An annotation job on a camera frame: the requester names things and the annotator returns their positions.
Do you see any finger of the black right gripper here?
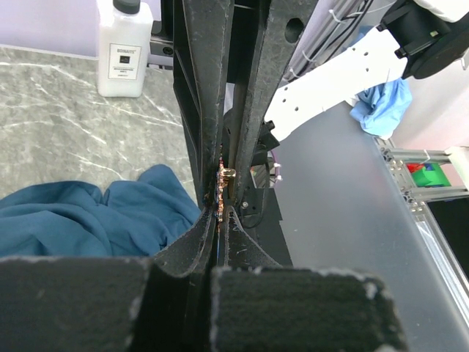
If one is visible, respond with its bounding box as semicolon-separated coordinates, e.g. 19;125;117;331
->
230;1;317;205
173;1;234;209

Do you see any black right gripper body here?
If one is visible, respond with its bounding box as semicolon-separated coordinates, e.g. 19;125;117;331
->
148;0;272;221

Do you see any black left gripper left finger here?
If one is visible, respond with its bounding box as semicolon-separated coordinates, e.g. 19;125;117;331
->
1;208;216;351

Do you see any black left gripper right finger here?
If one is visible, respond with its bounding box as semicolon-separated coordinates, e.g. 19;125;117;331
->
210;211;408;351

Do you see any blue t-shirt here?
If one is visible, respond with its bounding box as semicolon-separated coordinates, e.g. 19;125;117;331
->
1;164;200;257

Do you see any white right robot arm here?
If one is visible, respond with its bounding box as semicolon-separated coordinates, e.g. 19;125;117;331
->
152;1;468;208

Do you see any white plastic bottle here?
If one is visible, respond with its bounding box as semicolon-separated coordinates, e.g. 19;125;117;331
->
97;1;154;98

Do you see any blue white cloth pile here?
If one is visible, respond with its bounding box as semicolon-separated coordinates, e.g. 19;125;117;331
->
350;78;413;139

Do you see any green red object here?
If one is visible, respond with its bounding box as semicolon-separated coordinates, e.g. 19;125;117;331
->
406;163;451;187

